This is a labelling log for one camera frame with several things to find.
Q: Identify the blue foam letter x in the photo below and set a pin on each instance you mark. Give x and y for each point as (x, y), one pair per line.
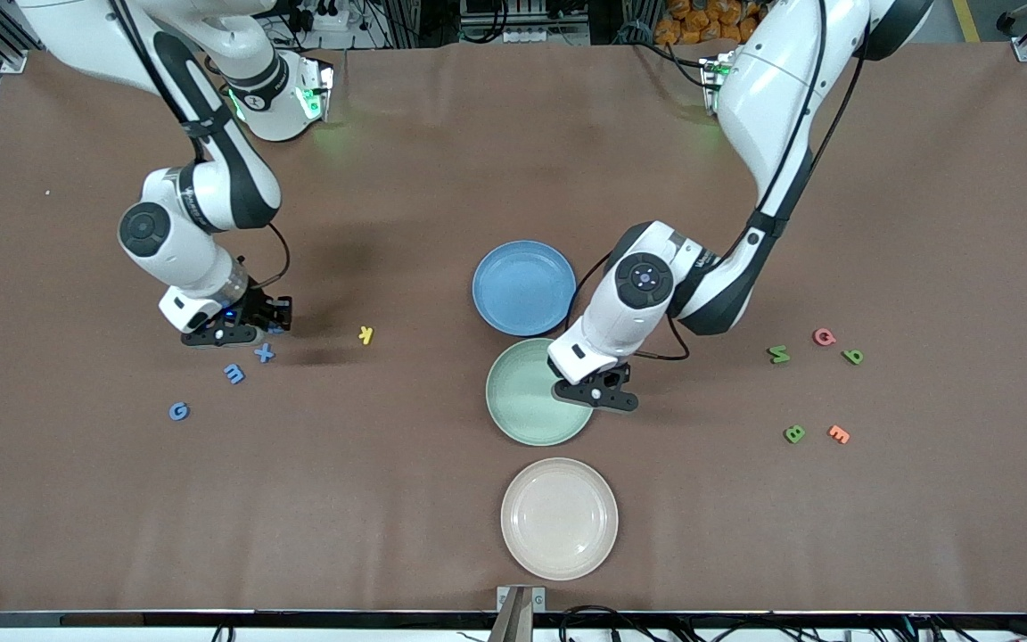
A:
(264, 354)

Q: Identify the blue foam letter E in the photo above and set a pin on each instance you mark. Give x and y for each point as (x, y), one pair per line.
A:
(234, 374)

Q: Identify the blue foam letter G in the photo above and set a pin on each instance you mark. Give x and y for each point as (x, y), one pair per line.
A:
(172, 411)

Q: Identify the green foam letter N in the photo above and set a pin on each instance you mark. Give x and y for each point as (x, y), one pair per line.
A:
(778, 354)

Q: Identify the green foam letter B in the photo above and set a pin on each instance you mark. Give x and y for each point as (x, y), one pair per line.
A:
(794, 434)

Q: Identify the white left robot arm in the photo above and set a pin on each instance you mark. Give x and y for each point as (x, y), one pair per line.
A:
(772, 116)

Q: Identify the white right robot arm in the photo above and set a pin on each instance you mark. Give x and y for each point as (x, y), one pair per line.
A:
(237, 187)

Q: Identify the green round plate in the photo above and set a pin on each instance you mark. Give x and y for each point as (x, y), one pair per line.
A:
(518, 401)

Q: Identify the blue round plate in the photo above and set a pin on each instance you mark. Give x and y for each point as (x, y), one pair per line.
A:
(513, 290)

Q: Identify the pink round plate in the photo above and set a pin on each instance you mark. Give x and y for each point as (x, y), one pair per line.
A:
(558, 519)

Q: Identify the brown table cover sheet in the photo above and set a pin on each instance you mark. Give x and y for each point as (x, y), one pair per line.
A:
(389, 178)

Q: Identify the red foam letter G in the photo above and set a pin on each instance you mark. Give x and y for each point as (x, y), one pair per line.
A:
(818, 337)

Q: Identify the orange foam letter E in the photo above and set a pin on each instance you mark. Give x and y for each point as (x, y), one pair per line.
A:
(839, 434)

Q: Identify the long white power strip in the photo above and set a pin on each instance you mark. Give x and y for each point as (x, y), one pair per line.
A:
(545, 36)

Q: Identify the bag of orange items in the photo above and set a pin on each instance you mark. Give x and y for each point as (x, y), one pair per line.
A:
(701, 22)

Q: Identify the grey metal table bracket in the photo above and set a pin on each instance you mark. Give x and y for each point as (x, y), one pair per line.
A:
(521, 606)

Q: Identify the black table edge rail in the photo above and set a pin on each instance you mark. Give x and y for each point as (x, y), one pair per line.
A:
(210, 619)

